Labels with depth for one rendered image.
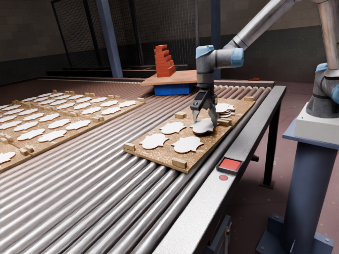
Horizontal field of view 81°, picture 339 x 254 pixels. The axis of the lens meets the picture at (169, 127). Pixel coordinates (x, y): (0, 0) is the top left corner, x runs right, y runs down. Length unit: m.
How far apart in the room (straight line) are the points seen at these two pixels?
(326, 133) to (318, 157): 0.16
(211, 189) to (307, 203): 0.80
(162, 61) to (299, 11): 4.42
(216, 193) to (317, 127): 0.62
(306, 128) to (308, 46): 4.79
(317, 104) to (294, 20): 4.83
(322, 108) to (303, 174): 0.37
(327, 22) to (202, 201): 0.72
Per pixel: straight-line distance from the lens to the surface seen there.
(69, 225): 0.70
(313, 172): 1.27
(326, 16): 0.92
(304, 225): 1.51
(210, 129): 0.94
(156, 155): 0.83
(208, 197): 0.66
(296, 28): 5.87
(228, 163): 0.77
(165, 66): 1.88
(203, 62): 0.88
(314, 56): 5.84
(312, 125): 1.11
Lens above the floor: 1.37
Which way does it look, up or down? 24 degrees down
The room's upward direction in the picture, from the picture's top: 7 degrees counter-clockwise
